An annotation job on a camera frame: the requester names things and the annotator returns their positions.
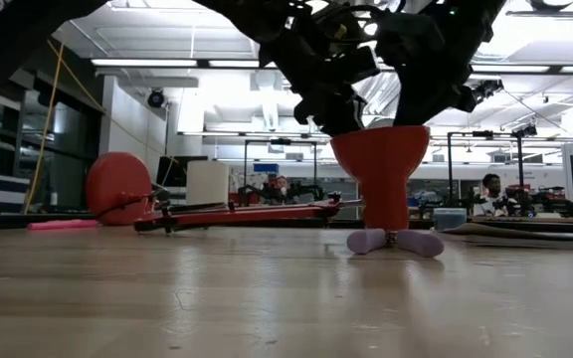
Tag pink highlighter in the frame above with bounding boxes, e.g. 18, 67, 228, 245
26, 219, 100, 232

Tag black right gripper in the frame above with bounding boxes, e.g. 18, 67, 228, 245
375, 12, 477, 127

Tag red lamp shade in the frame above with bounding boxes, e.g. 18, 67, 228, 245
329, 124, 432, 233

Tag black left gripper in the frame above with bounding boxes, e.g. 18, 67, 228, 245
261, 0, 382, 137

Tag black ceiling camera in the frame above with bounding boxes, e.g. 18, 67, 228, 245
510, 121, 539, 139
470, 78, 505, 103

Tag purple handled pliers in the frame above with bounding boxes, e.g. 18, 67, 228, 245
345, 227, 446, 259

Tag small blue cup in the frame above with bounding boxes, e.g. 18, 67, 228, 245
432, 207, 469, 232

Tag white paper towel roll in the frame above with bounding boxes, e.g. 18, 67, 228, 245
185, 159, 231, 206

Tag ceiling track fixture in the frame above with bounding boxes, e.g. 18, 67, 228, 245
504, 0, 573, 30

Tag red desk lamp stand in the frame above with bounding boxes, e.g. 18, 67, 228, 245
86, 151, 365, 235

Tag dark cover book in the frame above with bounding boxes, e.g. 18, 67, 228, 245
438, 222, 573, 246

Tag black round ceiling speaker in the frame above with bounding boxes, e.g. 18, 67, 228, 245
146, 88, 166, 109

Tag yellow cable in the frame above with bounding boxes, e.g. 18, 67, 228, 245
24, 39, 72, 215

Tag black background robot rig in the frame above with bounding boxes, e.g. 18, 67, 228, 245
446, 129, 526, 215
243, 138, 325, 204

